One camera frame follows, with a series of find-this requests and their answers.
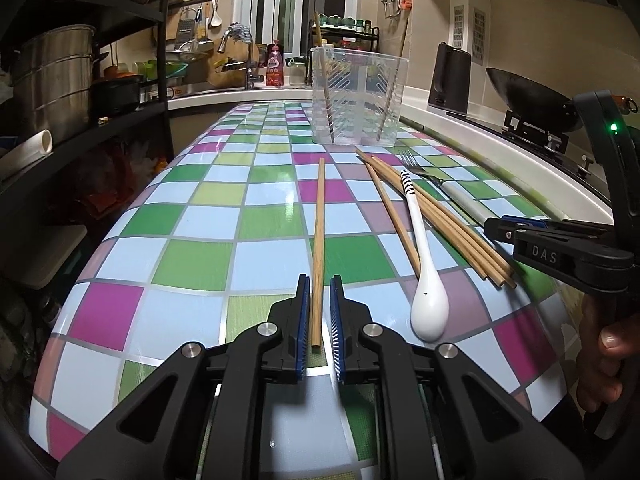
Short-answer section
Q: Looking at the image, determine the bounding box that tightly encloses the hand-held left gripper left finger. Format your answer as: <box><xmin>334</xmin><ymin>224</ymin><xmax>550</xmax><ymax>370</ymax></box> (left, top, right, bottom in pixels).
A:
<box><xmin>56</xmin><ymin>274</ymin><xmax>312</xmax><ymax>480</ymax></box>

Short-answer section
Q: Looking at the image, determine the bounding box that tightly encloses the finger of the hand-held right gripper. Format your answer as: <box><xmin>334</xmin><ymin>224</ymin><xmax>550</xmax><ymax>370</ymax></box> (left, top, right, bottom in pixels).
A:
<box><xmin>484</xmin><ymin>216</ymin><xmax>616</xmax><ymax>256</ymax></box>
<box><xmin>515</xmin><ymin>229</ymin><xmax>635</xmax><ymax>286</ymax></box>

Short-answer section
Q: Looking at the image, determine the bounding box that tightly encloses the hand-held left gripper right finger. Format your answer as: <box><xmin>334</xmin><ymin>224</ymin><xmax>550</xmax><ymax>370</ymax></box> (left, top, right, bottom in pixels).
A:
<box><xmin>329</xmin><ymin>274</ymin><xmax>586</xmax><ymax>480</ymax></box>

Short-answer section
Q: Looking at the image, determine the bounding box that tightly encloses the wooden chopstick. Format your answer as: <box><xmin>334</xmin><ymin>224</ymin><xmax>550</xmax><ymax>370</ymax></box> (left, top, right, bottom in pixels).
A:
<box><xmin>375</xmin><ymin>156</ymin><xmax>488</xmax><ymax>281</ymax></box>
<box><xmin>356</xmin><ymin>148</ymin><xmax>517</xmax><ymax>286</ymax></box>
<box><xmin>366</xmin><ymin>162</ymin><xmax>421</xmax><ymax>280</ymax></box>
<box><xmin>372</xmin><ymin>156</ymin><xmax>498</xmax><ymax>286</ymax></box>
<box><xmin>360</xmin><ymin>152</ymin><xmax>508</xmax><ymax>290</ymax></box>
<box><xmin>310</xmin><ymin>158</ymin><xmax>327</xmax><ymax>348</ymax></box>
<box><xmin>313</xmin><ymin>12</ymin><xmax>336</xmax><ymax>143</ymax></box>

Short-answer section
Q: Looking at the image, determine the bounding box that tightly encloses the white spoon with striped handle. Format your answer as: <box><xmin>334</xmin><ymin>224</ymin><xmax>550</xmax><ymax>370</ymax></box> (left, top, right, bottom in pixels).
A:
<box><xmin>400</xmin><ymin>170</ymin><xmax>449</xmax><ymax>343</ymax></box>

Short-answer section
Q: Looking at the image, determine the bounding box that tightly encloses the white-handled metal fork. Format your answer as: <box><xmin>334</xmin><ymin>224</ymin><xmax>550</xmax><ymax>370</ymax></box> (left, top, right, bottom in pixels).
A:
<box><xmin>399</xmin><ymin>149</ymin><xmax>488</xmax><ymax>217</ymax></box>

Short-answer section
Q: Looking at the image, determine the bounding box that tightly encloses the clear plastic utensil holder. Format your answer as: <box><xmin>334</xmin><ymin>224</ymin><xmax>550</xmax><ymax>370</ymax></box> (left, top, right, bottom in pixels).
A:
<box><xmin>310</xmin><ymin>46</ymin><xmax>410</xmax><ymax>147</ymax></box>

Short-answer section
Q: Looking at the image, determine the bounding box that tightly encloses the person's right hand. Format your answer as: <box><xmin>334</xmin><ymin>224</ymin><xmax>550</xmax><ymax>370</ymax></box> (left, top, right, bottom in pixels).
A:
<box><xmin>575</xmin><ymin>290</ymin><xmax>640</xmax><ymax>413</ymax></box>

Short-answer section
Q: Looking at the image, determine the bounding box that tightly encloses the black gas stove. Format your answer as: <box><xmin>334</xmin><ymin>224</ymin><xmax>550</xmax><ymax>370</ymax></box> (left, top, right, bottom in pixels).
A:
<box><xmin>445</xmin><ymin>109</ymin><xmax>618</xmax><ymax>206</ymax></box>

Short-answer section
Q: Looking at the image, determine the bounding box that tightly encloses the black wok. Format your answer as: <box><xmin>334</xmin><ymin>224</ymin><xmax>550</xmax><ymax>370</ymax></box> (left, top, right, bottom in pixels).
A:
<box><xmin>485</xmin><ymin>66</ymin><xmax>586</xmax><ymax>133</ymax></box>

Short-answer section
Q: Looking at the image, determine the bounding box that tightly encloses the checkered tablecloth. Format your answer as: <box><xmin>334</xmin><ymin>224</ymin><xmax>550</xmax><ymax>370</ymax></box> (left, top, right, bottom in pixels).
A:
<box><xmin>27</xmin><ymin>101</ymin><xmax>581</xmax><ymax>480</ymax></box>

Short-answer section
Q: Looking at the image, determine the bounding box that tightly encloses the black electric kettle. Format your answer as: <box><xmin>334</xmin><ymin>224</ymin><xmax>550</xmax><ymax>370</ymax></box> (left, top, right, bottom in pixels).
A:
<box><xmin>427</xmin><ymin>41</ymin><xmax>473</xmax><ymax>113</ymax></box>

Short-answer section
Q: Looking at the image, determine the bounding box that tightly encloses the pink detergent bottle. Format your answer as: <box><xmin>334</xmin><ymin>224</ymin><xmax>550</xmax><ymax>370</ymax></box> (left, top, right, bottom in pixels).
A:
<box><xmin>265</xmin><ymin>40</ymin><xmax>287</xmax><ymax>88</ymax></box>

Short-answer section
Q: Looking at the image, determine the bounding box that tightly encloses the black spice rack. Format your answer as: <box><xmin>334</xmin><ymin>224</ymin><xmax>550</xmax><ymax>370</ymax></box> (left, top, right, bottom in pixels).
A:
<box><xmin>310</xmin><ymin>12</ymin><xmax>381</xmax><ymax>56</ymax></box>

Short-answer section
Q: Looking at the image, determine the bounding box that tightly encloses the grey flat board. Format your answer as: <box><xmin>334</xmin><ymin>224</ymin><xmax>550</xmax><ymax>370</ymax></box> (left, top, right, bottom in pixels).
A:
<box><xmin>0</xmin><ymin>222</ymin><xmax>88</xmax><ymax>291</ymax></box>

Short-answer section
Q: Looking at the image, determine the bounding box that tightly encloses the metal faucet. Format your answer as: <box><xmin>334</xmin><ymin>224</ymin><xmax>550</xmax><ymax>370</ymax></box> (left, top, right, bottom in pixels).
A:
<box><xmin>217</xmin><ymin>24</ymin><xmax>264</xmax><ymax>92</ymax></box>

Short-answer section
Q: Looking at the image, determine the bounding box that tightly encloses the black shelf rack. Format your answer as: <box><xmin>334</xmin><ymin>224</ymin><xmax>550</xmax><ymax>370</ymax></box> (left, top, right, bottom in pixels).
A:
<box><xmin>0</xmin><ymin>0</ymin><xmax>176</xmax><ymax>291</ymax></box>

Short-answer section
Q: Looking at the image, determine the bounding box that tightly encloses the green plastic basin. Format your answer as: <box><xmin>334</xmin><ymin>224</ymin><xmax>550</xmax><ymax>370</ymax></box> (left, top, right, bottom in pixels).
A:
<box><xmin>165</xmin><ymin>57</ymin><xmax>206</xmax><ymax>78</ymax></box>

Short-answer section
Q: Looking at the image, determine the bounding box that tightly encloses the black cooking pot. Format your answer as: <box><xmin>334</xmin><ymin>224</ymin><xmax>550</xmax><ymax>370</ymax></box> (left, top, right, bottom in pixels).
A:
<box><xmin>92</xmin><ymin>75</ymin><xmax>146</xmax><ymax>116</ymax></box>

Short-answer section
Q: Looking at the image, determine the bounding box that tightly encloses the window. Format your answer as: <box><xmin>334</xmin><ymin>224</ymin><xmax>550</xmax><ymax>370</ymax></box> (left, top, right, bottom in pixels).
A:
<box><xmin>235</xmin><ymin>0</ymin><xmax>361</xmax><ymax>56</ymax></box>

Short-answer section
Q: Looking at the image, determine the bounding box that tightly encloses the metal grater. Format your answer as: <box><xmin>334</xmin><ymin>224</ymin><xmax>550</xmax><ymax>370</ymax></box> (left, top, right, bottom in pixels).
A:
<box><xmin>175</xmin><ymin>7</ymin><xmax>197</xmax><ymax>46</ymax></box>

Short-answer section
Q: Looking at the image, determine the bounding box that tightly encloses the white rolled pipe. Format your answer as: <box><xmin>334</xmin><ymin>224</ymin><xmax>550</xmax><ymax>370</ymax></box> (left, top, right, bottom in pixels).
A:
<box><xmin>0</xmin><ymin>129</ymin><xmax>54</xmax><ymax>181</ymax></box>

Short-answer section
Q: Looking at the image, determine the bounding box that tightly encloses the steel stockpot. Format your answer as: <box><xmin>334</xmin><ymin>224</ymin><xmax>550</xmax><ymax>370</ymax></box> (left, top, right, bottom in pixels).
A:
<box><xmin>12</xmin><ymin>25</ymin><xmax>98</xmax><ymax>143</ymax></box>

